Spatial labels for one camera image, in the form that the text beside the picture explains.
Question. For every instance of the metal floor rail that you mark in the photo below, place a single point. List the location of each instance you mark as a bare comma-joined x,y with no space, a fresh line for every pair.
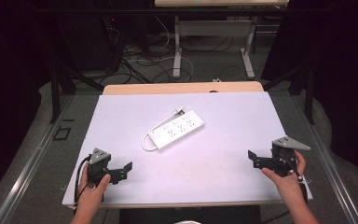
332,177
28,174

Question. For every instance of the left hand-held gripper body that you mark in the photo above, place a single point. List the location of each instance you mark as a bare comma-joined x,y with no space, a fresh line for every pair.
99,161

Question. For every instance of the person's right hand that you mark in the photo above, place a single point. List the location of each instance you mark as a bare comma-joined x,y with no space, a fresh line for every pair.
287,182

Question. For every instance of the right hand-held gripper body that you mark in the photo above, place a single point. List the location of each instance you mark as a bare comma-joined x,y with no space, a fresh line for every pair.
284,155

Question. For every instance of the black metal stand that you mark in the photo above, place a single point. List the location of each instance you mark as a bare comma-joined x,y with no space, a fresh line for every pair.
307,90
55,93

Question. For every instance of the white power strip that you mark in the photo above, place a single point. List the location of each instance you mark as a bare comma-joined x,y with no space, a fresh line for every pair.
176,129

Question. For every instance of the white desk with metal legs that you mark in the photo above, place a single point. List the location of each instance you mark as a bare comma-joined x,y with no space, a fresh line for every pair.
214,28

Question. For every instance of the person's left hand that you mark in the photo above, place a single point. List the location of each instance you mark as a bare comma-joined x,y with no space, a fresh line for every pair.
90,189

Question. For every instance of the black computer tower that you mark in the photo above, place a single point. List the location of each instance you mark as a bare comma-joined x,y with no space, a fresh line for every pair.
84,40

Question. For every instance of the white table mat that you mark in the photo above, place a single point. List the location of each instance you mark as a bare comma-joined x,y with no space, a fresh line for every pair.
223,161

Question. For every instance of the black floor outlet frame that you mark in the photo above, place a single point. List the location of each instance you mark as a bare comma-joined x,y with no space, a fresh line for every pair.
62,133

